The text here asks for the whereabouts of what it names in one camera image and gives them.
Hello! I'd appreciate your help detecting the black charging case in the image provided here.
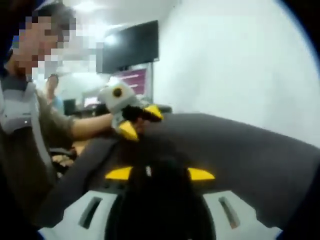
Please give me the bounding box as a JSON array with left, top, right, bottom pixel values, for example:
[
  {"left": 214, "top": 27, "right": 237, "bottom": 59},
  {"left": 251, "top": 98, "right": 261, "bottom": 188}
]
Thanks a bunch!
[{"left": 142, "top": 155, "right": 185, "bottom": 181}]

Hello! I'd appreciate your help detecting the grey chest-worn device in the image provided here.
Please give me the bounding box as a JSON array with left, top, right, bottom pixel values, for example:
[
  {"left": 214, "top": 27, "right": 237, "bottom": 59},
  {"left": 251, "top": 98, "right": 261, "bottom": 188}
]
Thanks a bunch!
[{"left": 0, "top": 74, "right": 56, "bottom": 181}]

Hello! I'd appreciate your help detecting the small background computer screen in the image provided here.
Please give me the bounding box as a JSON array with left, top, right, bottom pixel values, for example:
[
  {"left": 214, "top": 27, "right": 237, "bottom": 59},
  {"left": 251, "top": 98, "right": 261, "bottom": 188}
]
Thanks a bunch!
[{"left": 83, "top": 95, "right": 100, "bottom": 109}]

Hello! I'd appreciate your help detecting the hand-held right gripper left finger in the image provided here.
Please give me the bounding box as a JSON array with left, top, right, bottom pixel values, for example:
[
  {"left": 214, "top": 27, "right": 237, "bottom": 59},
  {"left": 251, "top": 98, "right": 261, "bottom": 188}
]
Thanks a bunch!
[{"left": 37, "top": 166, "right": 134, "bottom": 240}]

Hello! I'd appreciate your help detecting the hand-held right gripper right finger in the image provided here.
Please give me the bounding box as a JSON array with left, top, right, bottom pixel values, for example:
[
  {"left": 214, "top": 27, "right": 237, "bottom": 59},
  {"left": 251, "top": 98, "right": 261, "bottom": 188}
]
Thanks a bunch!
[{"left": 187, "top": 167, "right": 285, "bottom": 240}]

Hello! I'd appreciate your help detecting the laptop with purple screen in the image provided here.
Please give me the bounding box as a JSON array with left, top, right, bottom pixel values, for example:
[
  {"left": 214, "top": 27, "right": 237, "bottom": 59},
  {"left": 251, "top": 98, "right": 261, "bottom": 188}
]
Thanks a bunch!
[{"left": 119, "top": 63, "right": 154, "bottom": 98}]

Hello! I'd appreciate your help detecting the black wall monitor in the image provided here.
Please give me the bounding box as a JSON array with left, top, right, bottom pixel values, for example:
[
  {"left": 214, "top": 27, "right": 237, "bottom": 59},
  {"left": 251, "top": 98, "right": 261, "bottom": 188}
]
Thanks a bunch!
[{"left": 101, "top": 19, "right": 160, "bottom": 74}]

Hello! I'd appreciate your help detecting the black table mat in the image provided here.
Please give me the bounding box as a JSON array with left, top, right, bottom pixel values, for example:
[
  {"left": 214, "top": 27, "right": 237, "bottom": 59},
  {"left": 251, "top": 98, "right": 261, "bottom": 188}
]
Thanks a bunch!
[{"left": 37, "top": 112, "right": 320, "bottom": 240}]

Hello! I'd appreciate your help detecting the black earphone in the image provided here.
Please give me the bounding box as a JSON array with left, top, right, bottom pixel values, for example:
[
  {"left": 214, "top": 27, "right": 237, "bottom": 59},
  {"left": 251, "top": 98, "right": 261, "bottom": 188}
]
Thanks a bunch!
[{"left": 124, "top": 106, "right": 148, "bottom": 124}]

